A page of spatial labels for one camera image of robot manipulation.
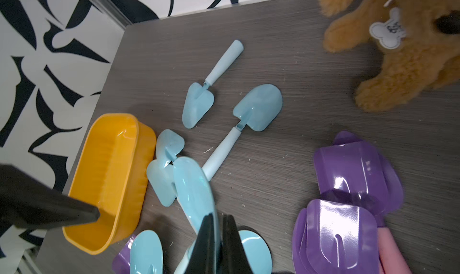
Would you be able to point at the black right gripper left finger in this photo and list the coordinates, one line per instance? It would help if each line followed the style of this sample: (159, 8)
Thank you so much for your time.
(27, 203)

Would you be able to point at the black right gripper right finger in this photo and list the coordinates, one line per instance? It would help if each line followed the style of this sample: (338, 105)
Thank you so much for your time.
(222, 249)

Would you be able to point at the yellow plastic storage box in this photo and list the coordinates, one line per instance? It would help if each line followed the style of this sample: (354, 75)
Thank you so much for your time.
(111, 175)

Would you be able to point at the light blue heart shovel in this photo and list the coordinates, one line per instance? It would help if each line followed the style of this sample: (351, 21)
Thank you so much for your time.
(169, 145)

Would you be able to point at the brown plush dog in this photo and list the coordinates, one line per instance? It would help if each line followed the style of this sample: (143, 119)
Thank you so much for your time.
(419, 39)

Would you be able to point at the purple shovel pink handle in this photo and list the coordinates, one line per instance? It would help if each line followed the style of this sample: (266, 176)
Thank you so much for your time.
(121, 263)
(352, 171)
(335, 238)

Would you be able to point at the light blue dirty-handle shovel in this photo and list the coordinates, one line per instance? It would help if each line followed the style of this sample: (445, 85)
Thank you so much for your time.
(162, 180)

